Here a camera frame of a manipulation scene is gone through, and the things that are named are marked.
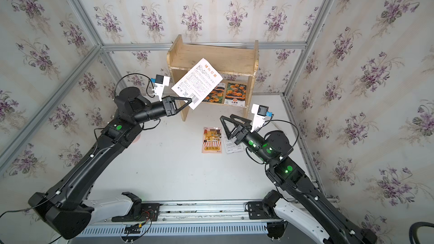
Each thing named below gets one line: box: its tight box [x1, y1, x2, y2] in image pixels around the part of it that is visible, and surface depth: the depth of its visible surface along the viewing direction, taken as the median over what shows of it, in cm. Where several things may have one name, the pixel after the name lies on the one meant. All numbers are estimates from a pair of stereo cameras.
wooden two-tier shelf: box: [166, 34, 260, 122], surface depth 78 cm
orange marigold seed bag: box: [223, 81, 247, 107], surface depth 93 cm
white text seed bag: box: [222, 133, 245, 155], surface depth 95 cm
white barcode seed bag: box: [171, 57, 224, 111], surface depth 62 cm
